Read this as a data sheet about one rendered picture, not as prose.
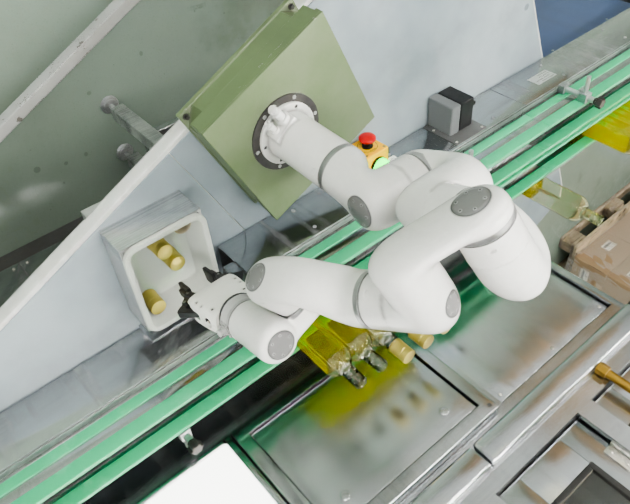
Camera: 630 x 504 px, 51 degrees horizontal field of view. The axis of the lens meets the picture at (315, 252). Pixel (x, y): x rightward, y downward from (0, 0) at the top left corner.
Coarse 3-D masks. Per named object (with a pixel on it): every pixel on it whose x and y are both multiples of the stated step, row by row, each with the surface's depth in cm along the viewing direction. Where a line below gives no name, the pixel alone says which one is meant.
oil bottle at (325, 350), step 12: (312, 324) 141; (312, 336) 138; (324, 336) 138; (300, 348) 142; (312, 348) 137; (324, 348) 136; (336, 348) 136; (312, 360) 140; (324, 360) 134; (336, 360) 134; (348, 360) 135; (336, 372) 134
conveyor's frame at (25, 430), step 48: (576, 48) 192; (624, 48) 193; (480, 96) 177; (528, 96) 176; (432, 144) 163; (240, 240) 142; (288, 240) 141; (144, 336) 137; (192, 336) 136; (48, 384) 130; (96, 384) 129; (144, 384) 130; (0, 432) 123; (48, 432) 122
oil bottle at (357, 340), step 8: (320, 320) 142; (328, 320) 141; (328, 328) 140; (336, 328) 139; (344, 328) 139; (352, 328) 139; (360, 328) 139; (336, 336) 139; (344, 336) 138; (352, 336) 138; (360, 336) 137; (368, 336) 138; (344, 344) 137; (352, 344) 136; (360, 344) 136; (368, 344) 137; (352, 352) 137; (360, 352) 136; (352, 360) 139; (360, 360) 138
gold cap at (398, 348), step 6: (396, 342) 137; (402, 342) 137; (390, 348) 137; (396, 348) 136; (402, 348) 136; (408, 348) 136; (396, 354) 136; (402, 354) 135; (408, 354) 135; (414, 354) 137; (402, 360) 136; (408, 360) 136
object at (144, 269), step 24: (192, 216) 121; (144, 240) 117; (168, 240) 130; (192, 240) 131; (144, 264) 129; (192, 264) 137; (216, 264) 132; (144, 288) 132; (168, 288) 136; (192, 288) 137; (144, 312) 125; (168, 312) 133
